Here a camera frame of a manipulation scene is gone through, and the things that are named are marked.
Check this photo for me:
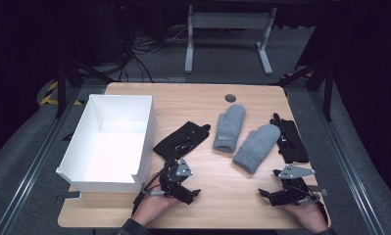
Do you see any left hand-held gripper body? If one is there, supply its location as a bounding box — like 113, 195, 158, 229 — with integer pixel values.
159, 158, 195, 201

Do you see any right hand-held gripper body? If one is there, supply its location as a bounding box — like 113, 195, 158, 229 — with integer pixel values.
272, 164, 317, 207

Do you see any black glove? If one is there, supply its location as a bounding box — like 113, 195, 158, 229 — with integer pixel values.
152, 120, 212, 163
269, 112, 310, 165

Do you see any person's left hand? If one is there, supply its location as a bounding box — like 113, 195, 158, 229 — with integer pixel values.
130, 172, 181, 227

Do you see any person's right hand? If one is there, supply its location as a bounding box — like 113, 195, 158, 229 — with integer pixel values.
280, 195, 329, 234

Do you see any grey mitten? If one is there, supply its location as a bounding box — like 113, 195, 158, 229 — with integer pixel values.
231, 123, 281, 175
212, 103, 247, 154

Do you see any white open box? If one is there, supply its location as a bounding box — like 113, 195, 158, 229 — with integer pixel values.
55, 93, 158, 194

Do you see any black tripod stand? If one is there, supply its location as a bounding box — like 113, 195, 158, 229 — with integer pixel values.
54, 55, 117, 120
270, 58, 336, 122

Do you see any yellow black floor tape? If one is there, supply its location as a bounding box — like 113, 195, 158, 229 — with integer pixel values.
39, 80, 85, 107

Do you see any right hand-held gripper cable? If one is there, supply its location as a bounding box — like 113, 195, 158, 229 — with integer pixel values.
296, 186, 330, 206

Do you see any hand-held gripper cable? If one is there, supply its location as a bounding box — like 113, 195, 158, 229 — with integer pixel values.
139, 162, 171, 198
296, 186, 330, 206

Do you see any left hand-held gripper cable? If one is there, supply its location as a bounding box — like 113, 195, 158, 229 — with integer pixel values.
139, 162, 171, 198

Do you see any aluminium floor rail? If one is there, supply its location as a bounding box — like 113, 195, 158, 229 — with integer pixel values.
0, 87, 82, 235
309, 91, 386, 235

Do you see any grey table bracket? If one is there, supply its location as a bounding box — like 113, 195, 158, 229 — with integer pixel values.
55, 190, 83, 204

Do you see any bundle of black cables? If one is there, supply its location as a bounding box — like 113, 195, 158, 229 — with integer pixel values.
116, 23, 191, 83

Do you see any white metal desk frame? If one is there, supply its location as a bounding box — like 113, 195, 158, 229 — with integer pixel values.
183, 4, 278, 76

